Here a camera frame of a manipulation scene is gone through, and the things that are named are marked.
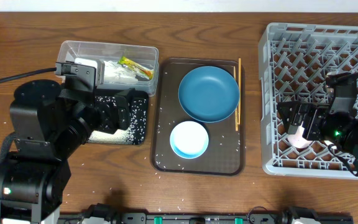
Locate white green cup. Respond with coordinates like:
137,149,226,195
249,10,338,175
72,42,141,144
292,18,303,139
324,141,337,150

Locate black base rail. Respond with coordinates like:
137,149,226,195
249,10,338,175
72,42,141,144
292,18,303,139
57,204,354,224

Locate clear plastic bin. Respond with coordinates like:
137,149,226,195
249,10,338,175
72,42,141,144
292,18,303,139
57,40,159,96

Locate white napkin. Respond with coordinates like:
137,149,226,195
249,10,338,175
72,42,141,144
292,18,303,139
103,60,138,84

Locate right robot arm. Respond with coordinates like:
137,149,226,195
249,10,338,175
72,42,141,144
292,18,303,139
277,72,358,177

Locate blue plate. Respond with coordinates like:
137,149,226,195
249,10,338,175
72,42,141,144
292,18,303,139
178,66,240,123

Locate wooden chopstick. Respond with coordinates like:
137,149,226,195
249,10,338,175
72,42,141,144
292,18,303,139
237,57,242,125
233,67,239,131

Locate pink cup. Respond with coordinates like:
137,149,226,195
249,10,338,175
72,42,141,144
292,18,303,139
287,126,312,149

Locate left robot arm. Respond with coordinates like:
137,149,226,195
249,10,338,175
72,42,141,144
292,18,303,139
0,80,135,223

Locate pile of rice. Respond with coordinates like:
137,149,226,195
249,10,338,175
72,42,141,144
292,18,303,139
88,91,149,145

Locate black plastic tray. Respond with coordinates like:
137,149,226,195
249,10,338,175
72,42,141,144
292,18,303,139
88,88,149,145

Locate yellow green snack wrapper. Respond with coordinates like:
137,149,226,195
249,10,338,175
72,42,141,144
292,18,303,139
117,56,154,80

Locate brown serving tray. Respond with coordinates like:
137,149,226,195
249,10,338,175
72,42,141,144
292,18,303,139
151,58,245,176

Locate grey dishwasher rack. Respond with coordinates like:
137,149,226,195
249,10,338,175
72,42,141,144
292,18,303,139
258,23,358,180

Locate light blue rice bowl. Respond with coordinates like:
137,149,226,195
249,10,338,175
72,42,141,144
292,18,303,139
170,121,209,159

